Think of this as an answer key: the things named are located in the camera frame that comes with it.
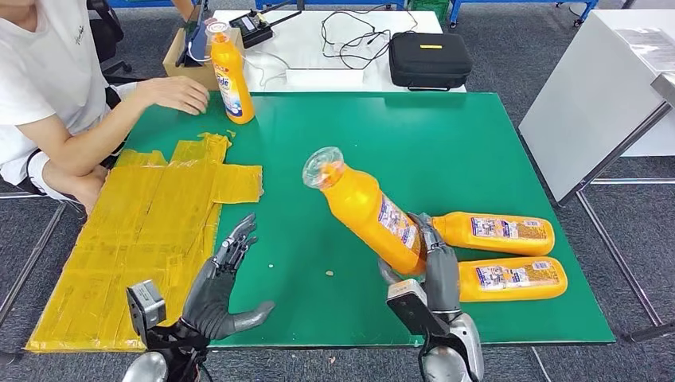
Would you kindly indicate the tablet in blue case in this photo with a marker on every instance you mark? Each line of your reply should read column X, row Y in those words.
column 198, row 42

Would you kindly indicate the blue metal rack frame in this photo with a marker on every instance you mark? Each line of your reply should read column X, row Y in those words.
column 364, row 5
column 527, row 2
column 142, row 2

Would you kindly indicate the grey metal table leg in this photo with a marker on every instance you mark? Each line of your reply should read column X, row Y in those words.
column 36, row 252
column 617, row 257

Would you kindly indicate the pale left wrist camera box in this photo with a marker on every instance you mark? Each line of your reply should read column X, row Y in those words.
column 145, row 308

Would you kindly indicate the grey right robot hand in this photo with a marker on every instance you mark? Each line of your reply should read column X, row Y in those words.
column 443, row 279

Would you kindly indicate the green plastic crate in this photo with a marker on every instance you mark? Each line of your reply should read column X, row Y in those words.
column 428, row 7

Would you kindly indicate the black radio with antennas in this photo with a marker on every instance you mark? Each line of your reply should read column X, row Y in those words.
column 249, row 25

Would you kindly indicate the person's hand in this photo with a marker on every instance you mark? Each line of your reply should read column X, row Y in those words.
column 176, row 95

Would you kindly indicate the clear sheet of paper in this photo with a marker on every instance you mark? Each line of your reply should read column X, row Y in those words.
column 651, row 47

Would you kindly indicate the white power strip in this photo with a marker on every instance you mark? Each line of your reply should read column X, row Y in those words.
column 323, row 78

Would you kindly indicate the orange detergent bottle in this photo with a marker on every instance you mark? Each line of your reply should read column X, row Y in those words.
column 358, row 205
column 232, row 79
column 453, row 232
column 522, row 294

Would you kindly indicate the yellow taped cardboard mat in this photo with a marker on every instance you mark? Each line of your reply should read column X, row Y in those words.
column 132, row 237

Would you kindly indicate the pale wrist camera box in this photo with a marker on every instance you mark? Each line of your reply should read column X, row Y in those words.
column 145, row 308
column 416, row 313

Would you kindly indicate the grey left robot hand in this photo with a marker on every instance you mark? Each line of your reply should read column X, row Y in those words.
column 211, row 306

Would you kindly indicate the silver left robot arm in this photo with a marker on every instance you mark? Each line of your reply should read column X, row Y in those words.
column 145, row 369

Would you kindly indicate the brown cardboard box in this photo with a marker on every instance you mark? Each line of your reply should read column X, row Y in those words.
column 179, row 74

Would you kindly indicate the person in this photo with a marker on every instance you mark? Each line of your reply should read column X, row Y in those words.
column 47, row 68

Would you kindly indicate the white side table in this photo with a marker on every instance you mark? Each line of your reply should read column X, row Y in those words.
column 588, row 103

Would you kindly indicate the black office chair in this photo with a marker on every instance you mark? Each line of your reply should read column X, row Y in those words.
column 108, row 26

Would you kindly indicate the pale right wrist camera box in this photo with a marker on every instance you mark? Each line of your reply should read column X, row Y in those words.
column 416, row 313

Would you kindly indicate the black carrying case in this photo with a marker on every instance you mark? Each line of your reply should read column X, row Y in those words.
column 428, row 60

